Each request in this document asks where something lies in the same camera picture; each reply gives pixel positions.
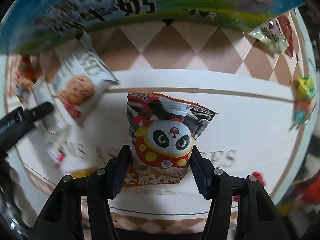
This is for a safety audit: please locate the red and white toy pile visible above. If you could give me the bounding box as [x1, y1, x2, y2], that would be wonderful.
[277, 153, 319, 217]

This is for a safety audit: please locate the yellow biscuit snack packet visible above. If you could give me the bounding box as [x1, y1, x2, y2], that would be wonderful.
[71, 168, 96, 179]

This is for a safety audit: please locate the orange snack packet far left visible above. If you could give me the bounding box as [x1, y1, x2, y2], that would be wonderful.
[14, 55, 42, 105]

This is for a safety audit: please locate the white cookie snack packet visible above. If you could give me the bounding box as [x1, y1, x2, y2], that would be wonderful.
[33, 32, 118, 123]

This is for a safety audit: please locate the panda print snack packet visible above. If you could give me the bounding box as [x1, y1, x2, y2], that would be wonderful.
[123, 92, 217, 187]

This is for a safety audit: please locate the dark red snack packet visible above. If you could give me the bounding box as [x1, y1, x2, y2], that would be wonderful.
[277, 15, 294, 58]

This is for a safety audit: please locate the pale green snack packet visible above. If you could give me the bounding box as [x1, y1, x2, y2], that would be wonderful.
[248, 19, 289, 54]

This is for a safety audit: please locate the blue green milk carton box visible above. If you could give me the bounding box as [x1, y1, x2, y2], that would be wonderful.
[1, 0, 304, 54]

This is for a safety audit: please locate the green watermelon gum candy bag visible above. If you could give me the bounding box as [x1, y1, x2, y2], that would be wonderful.
[289, 76, 316, 131]

